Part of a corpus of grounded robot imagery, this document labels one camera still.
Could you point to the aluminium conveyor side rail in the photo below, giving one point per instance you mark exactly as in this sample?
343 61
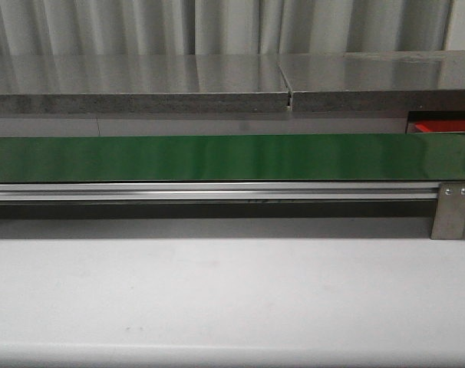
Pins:
222 191

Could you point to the red plastic tray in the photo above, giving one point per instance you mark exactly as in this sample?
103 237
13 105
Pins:
440 126

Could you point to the grey stone shelf left slab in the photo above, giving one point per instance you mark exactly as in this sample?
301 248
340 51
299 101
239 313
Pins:
141 84

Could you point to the green conveyor belt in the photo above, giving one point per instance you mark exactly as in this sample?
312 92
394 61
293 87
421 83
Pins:
303 157

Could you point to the grey stone shelf right slab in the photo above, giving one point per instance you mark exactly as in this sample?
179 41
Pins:
390 81

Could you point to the white pleated curtain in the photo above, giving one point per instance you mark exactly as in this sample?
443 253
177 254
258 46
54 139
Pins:
221 27

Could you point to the steel conveyor support bracket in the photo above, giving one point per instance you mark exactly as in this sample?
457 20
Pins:
449 219

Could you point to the grey stone shelf slab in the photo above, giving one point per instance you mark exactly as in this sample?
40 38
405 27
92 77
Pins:
141 84
390 81

